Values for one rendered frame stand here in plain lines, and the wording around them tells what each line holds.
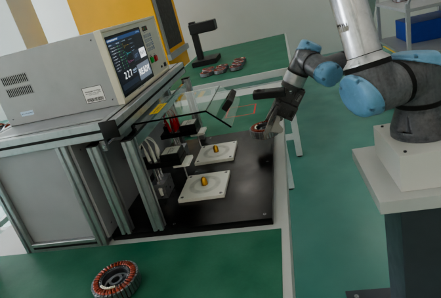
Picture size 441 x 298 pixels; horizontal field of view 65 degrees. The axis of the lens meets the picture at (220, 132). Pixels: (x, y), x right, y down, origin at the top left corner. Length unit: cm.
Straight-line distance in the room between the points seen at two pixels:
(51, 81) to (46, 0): 647
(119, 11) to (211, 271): 425
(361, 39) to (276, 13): 539
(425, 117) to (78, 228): 100
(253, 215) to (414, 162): 43
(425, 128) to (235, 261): 59
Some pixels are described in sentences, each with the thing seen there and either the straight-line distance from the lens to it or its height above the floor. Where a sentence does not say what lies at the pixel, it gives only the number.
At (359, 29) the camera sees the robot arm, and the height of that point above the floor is 117.
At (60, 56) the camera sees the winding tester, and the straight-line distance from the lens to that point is 105.
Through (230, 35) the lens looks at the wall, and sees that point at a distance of 637.
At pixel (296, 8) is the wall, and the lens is 629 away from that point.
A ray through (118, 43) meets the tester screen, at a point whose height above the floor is 127.
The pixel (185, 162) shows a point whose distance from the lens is 109.
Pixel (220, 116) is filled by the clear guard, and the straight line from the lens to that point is 92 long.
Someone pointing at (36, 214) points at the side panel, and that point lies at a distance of 117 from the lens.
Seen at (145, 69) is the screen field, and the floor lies 117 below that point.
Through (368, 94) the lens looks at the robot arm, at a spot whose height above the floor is 103.
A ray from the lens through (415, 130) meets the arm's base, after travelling 104.
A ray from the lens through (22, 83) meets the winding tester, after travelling 114.
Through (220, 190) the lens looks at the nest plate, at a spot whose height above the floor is 78.
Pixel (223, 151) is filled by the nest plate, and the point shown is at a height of 78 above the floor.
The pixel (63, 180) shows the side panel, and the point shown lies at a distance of 104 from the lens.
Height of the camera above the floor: 132
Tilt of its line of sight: 21 degrees down
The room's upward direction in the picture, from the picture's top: 15 degrees counter-clockwise
